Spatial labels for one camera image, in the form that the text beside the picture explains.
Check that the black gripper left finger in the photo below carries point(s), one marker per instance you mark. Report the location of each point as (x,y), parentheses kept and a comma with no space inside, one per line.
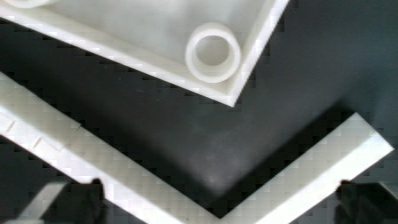
(66,204)

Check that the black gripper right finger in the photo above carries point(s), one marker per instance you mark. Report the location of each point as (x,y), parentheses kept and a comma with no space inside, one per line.
(368,203)

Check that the white square tabletop tray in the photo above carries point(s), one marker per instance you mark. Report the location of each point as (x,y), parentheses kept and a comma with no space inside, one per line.
(187,40)

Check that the white U-shaped fence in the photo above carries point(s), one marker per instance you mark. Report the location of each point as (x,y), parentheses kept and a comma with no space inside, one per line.
(55,139)

